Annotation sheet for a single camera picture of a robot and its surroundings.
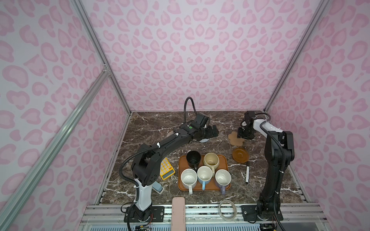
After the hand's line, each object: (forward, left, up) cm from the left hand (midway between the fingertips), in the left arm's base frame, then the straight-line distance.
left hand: (215, 131), depth 85 cm
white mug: (-21, +16, -16) cm, 31 cm away
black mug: (-10, +13, -13) cm, 21 cm away
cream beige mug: (-10, +2, -16) cm, 19 cm away
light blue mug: (-20, +7, -17) cm, 27 cm away
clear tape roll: (-39, -7, -17) cm, 43 cm away
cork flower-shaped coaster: (+5, -17, -20) cm, 26 cm away
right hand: (+8, -22, -16) cm, 28 cm away
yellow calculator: (-16, +30, -17) cm, 38 cm away
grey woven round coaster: (+5, +5, -18) cm, 19 cm away
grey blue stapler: (-27, +33, -12) cm, 44 cm away
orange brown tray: (-23, +3, -12) cm, 26 cm away
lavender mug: (-22, -4, -16) cm, 27 cm away
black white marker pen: (-22, -18, -17) cm, 33 cm away
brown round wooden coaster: (-7, -18, -18) cm, 27 cm away
